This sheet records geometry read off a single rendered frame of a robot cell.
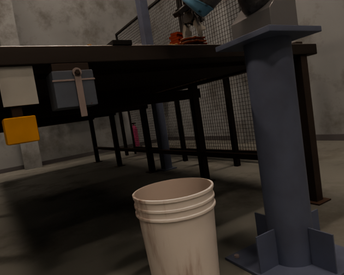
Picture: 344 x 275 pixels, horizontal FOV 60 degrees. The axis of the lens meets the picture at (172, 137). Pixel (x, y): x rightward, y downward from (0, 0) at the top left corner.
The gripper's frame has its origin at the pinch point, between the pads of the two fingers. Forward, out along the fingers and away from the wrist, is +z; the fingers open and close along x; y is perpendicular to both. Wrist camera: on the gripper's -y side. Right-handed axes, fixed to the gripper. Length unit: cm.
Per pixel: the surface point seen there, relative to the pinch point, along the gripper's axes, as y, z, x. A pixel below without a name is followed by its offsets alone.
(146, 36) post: 95, -54, 166
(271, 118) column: -15, 42, -49
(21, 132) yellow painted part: -88, 34, -12
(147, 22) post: 99, -70, 165
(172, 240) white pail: -55, 77, -32
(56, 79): -76, 19, -13
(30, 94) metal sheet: -83, 23, -10
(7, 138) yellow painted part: -92, 35, -11
